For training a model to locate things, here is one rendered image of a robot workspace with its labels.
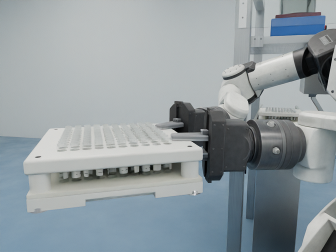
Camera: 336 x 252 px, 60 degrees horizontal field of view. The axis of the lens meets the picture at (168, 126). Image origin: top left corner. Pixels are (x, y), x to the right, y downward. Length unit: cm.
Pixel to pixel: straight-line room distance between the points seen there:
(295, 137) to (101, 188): 31
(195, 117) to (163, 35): 422
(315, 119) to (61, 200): 41
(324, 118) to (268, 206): 107
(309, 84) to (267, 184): 52
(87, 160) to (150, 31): 453
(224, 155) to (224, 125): 5
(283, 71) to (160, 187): 65
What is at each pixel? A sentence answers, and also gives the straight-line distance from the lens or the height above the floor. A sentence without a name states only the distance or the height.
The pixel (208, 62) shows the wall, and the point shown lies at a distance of 466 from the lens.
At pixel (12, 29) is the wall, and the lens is 616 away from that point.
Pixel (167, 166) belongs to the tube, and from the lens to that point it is 46.
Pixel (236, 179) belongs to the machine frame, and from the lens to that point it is 131.
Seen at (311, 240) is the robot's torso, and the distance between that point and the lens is 86.
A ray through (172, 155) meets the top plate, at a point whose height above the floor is 106.
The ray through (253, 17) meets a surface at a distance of 125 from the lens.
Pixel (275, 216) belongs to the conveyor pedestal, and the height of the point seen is 49.
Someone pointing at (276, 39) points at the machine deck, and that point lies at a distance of 130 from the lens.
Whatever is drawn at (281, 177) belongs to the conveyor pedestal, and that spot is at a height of 69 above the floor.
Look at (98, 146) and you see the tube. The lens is 44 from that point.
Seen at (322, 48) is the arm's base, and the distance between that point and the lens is 93.
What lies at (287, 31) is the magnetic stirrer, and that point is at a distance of 133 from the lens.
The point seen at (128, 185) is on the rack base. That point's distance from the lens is 42.
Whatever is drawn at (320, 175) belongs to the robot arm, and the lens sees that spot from 57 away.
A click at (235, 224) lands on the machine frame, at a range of 140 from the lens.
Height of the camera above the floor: 117
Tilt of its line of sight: 10 degrees down
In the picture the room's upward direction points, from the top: straight up
